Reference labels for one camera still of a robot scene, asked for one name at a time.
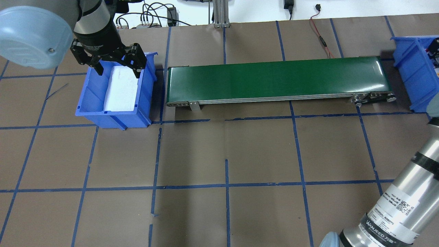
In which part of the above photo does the green conveyor belt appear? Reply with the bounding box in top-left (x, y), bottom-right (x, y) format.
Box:
top-left (166, 56), bottom-right (396, 110)

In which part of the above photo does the far blue storage bin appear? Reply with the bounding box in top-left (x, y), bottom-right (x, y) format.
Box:
top-left (391, 35), bottom-right (439, 113)

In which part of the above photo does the blue storage bin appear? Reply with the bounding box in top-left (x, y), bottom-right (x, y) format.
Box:
top-left (391, 35), bottom-right (439, 113)
top-left (75, 52), bottom-right (158, 130)

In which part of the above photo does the aluminium frame post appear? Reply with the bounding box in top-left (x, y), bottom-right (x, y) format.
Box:
top-left (213, 0), bottom-right (230, 28)

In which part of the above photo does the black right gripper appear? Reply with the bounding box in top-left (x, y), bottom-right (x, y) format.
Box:
top-left (427, 37), bottom-right (439, 68)

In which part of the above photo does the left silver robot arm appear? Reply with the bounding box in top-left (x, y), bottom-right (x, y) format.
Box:
top-left (0, 0), bottom-right (147, 78)

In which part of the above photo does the black power adapter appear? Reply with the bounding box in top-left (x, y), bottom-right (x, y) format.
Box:
top-left (283, 0), bottom-right (295, 12)

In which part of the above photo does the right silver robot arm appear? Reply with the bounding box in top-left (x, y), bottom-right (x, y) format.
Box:
top-left (320, 35), bottom-right (439, 247)

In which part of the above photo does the white foam pad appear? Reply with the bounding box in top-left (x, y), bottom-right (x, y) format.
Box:
top-left (103, 66), bottom-right (139, 111)

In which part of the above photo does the near blue storage bin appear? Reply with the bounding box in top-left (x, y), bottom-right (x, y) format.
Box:
top-left (75, 52), bottom-right (158, 130)

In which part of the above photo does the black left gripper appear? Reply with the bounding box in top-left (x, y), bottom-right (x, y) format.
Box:
top-left (70, 39), bottom-right (147, 79)

